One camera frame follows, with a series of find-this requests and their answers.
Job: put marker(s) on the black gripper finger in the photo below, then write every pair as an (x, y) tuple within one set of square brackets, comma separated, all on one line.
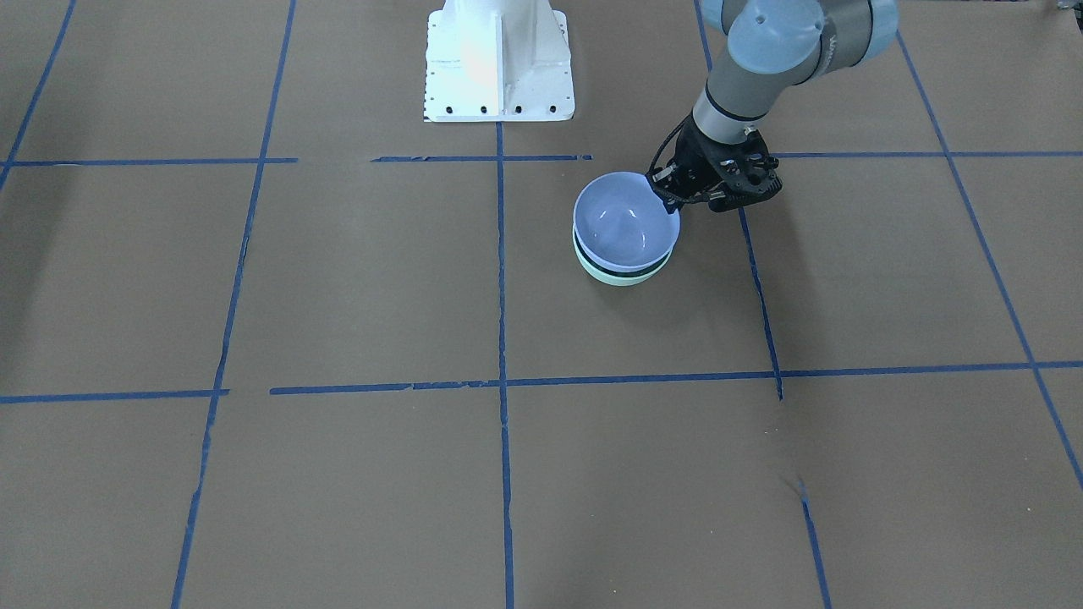
[(670, 200)]

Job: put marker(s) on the blue bowl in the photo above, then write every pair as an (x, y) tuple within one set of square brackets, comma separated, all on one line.
[(622, 223)]

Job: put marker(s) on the green bowl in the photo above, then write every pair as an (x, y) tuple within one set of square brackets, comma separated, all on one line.
[(613, 278)]

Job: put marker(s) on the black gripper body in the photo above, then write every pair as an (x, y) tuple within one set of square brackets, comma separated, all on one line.
[(696, 161)]

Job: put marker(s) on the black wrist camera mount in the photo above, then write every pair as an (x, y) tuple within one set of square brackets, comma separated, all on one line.
[(747, 173)]

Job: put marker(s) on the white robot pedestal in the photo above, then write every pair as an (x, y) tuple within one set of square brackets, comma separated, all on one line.
[(498, 61)]

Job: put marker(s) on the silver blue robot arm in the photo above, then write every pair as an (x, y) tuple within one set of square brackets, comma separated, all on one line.
[(772, 45)]

